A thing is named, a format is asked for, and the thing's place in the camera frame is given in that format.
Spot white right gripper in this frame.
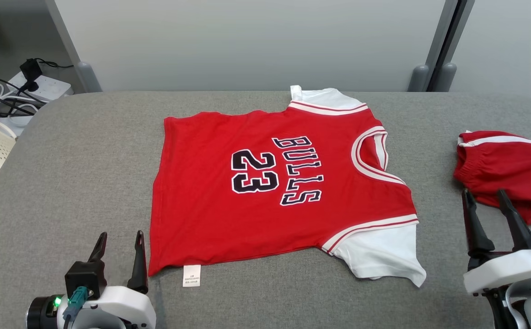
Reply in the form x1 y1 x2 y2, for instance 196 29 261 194
461 189 531 295

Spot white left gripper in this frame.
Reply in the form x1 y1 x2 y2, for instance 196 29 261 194
26 230 157 329

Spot red Bulls shorts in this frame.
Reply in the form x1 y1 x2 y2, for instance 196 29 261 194
453 130 531 226

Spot red Bulls jersey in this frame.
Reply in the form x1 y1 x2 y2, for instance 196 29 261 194
148 85 427 288

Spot small white power strip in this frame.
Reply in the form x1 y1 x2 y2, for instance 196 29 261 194
0 115 34 138

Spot large white power strip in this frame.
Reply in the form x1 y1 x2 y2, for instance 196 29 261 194
7 73 74 102

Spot black power adapter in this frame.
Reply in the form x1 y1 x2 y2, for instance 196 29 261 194
19 58 43 92

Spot dark partition post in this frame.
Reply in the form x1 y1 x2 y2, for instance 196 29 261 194
428 0 476 92

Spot grey partition post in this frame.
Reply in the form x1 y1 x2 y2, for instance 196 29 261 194
45 0 102 93
407 0 459 92

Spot thin black adapter cable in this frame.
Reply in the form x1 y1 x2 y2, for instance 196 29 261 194
34 58 75 69

